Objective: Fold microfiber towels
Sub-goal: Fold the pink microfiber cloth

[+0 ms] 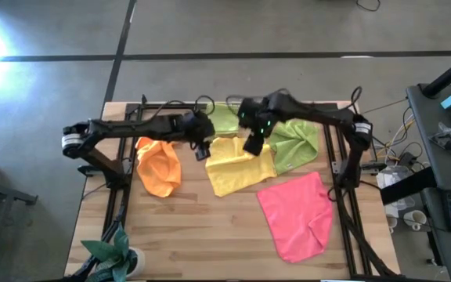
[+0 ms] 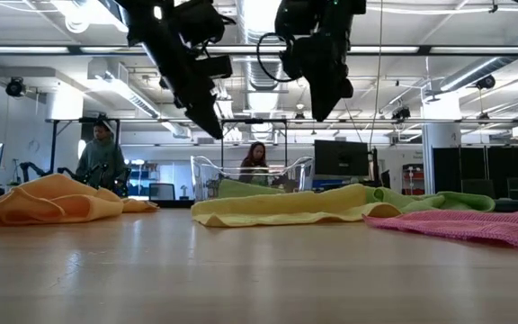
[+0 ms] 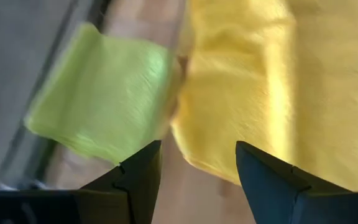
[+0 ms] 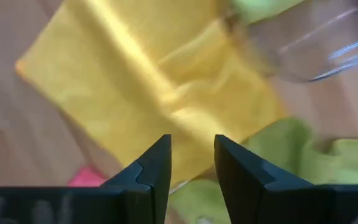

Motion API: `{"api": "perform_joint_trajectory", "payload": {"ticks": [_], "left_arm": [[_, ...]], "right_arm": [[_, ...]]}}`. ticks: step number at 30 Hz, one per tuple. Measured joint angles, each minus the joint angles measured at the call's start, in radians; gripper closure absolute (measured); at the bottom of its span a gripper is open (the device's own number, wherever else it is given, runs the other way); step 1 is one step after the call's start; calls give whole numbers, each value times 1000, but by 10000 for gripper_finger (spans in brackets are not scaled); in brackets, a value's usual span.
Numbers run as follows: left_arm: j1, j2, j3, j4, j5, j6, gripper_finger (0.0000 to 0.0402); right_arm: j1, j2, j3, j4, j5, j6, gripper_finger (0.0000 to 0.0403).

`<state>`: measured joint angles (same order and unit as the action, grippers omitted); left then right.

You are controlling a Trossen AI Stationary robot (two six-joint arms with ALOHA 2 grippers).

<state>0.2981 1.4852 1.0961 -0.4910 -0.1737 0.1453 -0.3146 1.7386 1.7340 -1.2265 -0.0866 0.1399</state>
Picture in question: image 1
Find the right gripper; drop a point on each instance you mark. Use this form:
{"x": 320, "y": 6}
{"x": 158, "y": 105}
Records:
{"x": 255, "y": 117}

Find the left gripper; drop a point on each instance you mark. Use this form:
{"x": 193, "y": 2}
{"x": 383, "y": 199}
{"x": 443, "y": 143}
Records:
{"x": 200, "y": 127}

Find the green microfiber towel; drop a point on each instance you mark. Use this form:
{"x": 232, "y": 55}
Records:
{"x": 225, "y": 121}

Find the green towel with white tag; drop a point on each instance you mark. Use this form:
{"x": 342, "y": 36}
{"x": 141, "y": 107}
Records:
{"x": 296, "y": 149}

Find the yellow microfiber towel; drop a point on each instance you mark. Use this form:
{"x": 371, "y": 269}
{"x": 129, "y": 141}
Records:
{"x": 237, "y": 168}

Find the orange microfiber towel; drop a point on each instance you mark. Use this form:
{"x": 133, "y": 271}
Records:
{"x": 159, "y": 168}

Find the pink microfiber towel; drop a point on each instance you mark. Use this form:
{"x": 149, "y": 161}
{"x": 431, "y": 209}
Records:
{"x": 296, "y": 215}

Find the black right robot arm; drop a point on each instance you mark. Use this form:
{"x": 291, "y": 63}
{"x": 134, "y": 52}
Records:
{"x": 311, "y": 111}

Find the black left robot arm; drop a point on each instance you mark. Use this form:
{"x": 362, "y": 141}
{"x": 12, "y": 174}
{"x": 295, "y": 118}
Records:
{"x": 131, "y": 127}

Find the clear plastic bin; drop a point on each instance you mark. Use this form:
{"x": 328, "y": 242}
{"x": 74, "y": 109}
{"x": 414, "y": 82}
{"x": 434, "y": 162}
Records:
{"x": 231, "y": 136}

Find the white plant pot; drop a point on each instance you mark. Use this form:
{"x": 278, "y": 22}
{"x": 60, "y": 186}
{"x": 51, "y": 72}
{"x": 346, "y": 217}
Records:
{"x": 141, "y": 261}

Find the white plastic bag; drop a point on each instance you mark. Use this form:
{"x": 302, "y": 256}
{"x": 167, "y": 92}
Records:
{"x": 390, "y": 176}

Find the green artificial plant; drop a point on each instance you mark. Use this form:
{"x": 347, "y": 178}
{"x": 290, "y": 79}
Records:
{"x": 112, "y": 254}

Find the black power adapter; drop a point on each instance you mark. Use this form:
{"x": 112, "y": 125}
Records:
{"x": 407, "y": 158}

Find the black slanted desk bar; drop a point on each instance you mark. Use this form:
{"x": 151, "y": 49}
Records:
{"x": 405, "y": 186}

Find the white cup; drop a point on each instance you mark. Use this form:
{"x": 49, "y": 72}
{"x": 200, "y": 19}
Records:
{"x": 391, "y": 221}

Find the white mug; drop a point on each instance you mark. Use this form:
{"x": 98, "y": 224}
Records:
{"x": 415, "y": 219}

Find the grey side desk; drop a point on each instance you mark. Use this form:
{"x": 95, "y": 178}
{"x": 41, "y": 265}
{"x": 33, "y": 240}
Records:
{"x": 444, "y": 172}

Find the black slanted pole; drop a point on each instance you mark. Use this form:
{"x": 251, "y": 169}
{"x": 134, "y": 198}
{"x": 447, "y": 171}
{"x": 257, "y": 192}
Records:
{"x": 448, "y": 76}

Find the black metal table frame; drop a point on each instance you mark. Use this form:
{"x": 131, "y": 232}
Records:
{"x": 151, "y": 106}

